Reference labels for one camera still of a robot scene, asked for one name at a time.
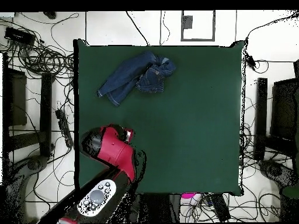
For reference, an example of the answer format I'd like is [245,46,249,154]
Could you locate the black cable tangle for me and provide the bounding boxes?
[0,17,75,80]

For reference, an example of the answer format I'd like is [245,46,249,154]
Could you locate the grey square floor frame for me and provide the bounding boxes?
[180,10,216,42]

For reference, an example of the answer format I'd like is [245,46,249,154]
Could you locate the black power strip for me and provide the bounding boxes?
[210,193,231,222]
[55,108,74,148]

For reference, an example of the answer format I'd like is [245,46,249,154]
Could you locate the green round object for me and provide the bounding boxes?
[281,185,299,199]

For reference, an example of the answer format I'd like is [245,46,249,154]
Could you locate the black upright bar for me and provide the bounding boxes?
[254,77,268,162]

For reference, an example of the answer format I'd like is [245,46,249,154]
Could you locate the blue denim jeans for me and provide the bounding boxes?
[96,50,177,107]

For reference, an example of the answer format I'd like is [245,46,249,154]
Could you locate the black metal stand frame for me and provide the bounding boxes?
[2,52,53,162]

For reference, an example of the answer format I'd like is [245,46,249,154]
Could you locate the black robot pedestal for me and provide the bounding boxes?
[127,193,181,223]

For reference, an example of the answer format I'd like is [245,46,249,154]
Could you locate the pink object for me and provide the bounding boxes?
[180,192,198,200]

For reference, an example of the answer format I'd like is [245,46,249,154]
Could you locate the long black cable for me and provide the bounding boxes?
[126,10,150,46]

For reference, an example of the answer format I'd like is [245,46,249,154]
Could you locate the black electronics box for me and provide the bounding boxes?
[4,26,36,47]

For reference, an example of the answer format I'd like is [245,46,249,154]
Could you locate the small grey square plate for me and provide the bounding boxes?
[182,15,194,29]

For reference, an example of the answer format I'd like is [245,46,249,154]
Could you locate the dark green table cloth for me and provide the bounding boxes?
[72,38,245,197]

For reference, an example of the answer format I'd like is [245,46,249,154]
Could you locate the black stand leg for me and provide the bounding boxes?
[4,155,48,222]
[258,159,298,187]

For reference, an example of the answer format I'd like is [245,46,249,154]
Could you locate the black panel stand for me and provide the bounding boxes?
[270,59,299,159]

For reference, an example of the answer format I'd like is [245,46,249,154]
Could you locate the black power adapter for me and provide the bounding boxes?
[247,54,256,71]

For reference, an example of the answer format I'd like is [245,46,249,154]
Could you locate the black cable bundle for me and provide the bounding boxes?
[239,93,281,222]

